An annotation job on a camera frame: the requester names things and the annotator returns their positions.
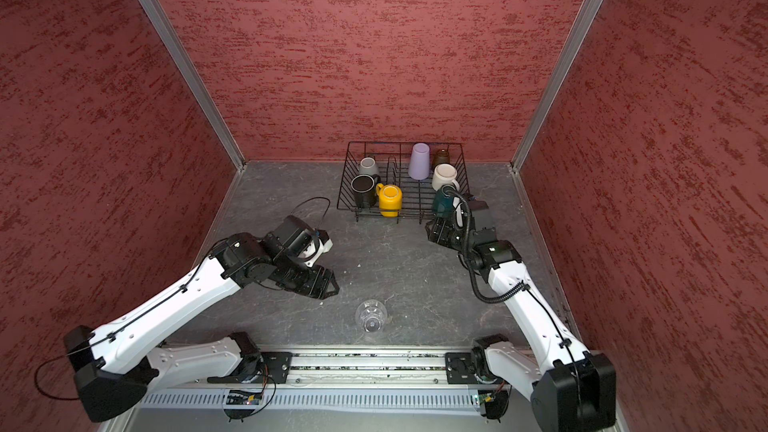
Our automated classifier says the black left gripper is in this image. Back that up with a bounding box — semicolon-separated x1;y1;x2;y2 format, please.
269;251;339;300

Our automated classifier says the dark green white-inside mug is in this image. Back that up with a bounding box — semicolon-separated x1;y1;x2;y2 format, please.
432;183;460;219

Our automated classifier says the clear glass cup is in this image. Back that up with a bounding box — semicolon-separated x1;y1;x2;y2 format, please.
355;299;388;334

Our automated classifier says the white mug red inside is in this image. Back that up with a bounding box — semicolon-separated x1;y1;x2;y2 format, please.
431;163;461;191

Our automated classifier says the yellow mug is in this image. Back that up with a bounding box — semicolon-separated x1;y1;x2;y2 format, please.
376;183;403;218

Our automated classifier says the lilac plastic cup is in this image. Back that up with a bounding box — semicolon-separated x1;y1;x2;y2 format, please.
408;142;431;181

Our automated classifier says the brown gold textured cup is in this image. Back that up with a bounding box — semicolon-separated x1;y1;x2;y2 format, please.
432;149;451;169

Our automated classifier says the black mug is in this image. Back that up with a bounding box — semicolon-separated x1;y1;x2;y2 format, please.
350;174;380;210

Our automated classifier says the small cream mug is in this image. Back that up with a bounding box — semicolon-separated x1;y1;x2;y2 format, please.
358;157;380;176

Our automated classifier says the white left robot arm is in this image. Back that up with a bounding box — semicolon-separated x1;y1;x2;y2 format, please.
64;226;339;423

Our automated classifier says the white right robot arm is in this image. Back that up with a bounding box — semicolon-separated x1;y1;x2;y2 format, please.
425;218;617;431

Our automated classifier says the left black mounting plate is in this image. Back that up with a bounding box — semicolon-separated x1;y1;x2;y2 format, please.
206;352;293;385

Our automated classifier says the black mounting plate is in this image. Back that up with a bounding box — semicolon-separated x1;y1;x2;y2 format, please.
445;350;504;386
206;352;293;385

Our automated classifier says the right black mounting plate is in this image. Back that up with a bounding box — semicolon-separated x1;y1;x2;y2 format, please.
445;350;504;386

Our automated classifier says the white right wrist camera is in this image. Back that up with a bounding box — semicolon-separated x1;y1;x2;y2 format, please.
453;196;495;231

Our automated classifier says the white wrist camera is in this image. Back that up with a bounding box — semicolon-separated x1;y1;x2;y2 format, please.
453;196;495;231
274;215;333;268

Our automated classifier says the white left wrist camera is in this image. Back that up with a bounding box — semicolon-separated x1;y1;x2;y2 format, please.
274;215;333;268

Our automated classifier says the black wire dish rack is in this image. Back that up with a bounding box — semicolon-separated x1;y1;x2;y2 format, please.
336;141;436;223

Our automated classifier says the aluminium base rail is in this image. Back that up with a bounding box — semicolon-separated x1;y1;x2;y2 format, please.
134;346;531;416

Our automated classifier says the left aluminium corner post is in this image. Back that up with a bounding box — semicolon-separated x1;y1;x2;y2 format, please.
138;0;247;172

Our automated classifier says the aluminium corner post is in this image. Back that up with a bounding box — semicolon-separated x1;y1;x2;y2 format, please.
138;0;247;172
511;0;604;174

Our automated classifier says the right aluminium corner post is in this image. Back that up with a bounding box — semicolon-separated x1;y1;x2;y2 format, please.
511;0;604;174

